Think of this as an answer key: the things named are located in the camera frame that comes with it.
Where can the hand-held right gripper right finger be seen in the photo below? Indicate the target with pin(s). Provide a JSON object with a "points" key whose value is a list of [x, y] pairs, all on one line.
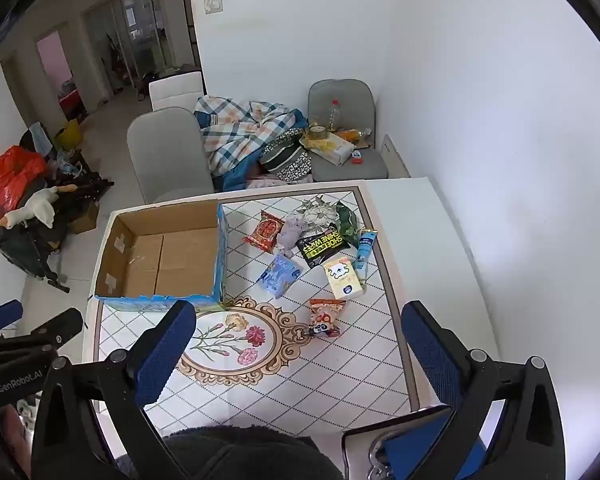
{"points": [[430, 355]]}

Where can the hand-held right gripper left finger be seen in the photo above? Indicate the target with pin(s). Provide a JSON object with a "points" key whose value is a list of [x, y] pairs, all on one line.
{"points": [[166, 355]]}

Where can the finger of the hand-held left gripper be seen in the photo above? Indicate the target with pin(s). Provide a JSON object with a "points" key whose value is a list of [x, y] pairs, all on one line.
{"points": [[0, 314], [50, 329]]}

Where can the orange snack packet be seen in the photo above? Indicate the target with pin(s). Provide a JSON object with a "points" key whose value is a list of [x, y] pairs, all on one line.
{"points": [[326, 316]]}

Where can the yellow tissue pack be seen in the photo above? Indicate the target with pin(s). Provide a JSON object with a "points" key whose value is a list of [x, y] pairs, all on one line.
{"points": [[342, 277]]}

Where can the blue snack bar packet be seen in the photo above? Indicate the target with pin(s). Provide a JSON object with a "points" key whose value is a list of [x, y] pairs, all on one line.
{"points": [[366, 252]]}

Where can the light blue packet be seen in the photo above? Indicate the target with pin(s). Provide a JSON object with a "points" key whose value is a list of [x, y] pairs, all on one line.
{"points": [[280, 275]]}

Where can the black wipes packet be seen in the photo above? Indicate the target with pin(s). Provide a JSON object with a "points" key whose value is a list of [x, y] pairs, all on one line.
{"points": [[322, 247]]}

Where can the green snack packet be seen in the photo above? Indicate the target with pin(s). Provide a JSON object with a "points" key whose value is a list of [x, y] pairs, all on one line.
{"points": [[347, 222]]}

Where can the red snack packet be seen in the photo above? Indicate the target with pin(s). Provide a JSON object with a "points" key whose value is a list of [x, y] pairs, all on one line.
{"points": [[265, 232]]}

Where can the purple cloth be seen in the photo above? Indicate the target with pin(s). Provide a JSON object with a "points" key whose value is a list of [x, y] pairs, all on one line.
{"points": [[292, 230]]}

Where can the patterned table mat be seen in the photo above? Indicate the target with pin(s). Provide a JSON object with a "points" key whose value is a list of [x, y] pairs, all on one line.
{"points": [[330, 375]]}

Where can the white goose plush toy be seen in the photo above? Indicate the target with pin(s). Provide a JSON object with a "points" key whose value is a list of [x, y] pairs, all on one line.
{"points": [[37, 205]]}

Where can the small brown cardboard box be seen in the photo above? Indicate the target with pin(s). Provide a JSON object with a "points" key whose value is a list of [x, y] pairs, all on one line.
{"points": [[84, 217]]}

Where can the person's dark clothing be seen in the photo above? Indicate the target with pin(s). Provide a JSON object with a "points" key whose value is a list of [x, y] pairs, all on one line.
{"points": [[250, 455]]}

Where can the orange plastic bag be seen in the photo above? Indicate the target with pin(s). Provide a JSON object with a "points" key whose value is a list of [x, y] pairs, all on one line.
{"points": [[10, 175]]}

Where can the yellow bag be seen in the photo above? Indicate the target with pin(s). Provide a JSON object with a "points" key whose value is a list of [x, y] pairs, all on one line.
{"points": [[69, 135]]}

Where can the pink cloth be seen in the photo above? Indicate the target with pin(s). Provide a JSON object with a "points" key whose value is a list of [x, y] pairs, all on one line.
{"points": [[266, 183]]}

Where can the flat cardboard piece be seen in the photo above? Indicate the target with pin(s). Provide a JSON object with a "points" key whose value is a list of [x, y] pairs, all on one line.
{"points": [[396, 157]]}

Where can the small red item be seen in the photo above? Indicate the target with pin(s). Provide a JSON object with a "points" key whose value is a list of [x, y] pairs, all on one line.
{"points": [[357, 158]]}

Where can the pale yellow packet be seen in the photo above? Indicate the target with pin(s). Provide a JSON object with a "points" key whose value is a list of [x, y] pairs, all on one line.
{"points": [[330, 149]]}

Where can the striped knit cloth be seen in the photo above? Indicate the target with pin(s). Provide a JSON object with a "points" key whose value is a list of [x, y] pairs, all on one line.
{"points": [[285, 155]]}

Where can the orange snack bag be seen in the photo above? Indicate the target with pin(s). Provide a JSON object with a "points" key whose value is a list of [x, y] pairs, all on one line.
{"points": [[352, 135]]}

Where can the plaid blanket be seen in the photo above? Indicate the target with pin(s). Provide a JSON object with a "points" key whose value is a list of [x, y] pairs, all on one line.
{"points": [[240, 130]]}

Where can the tape roll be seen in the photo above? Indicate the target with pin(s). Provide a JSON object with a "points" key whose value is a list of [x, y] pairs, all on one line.
{"points": [[316, 133]]}

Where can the clear plastic bottle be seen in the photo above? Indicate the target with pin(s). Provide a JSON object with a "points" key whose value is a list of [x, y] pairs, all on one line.
{"points": [[335, 116]]}

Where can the white chair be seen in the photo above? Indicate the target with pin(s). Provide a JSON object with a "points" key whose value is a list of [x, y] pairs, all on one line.
{"points": [[177, 87]]}

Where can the grey padded chair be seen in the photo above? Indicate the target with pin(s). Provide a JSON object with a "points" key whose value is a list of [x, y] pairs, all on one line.
{"points": [[342, 91]]}

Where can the sliding glass door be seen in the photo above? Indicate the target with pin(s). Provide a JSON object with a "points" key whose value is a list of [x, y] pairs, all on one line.
{"points": [[130, 35]]}

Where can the wall switch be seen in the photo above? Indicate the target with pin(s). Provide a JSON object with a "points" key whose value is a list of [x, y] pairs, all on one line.
{"points": [[213, 5]]}

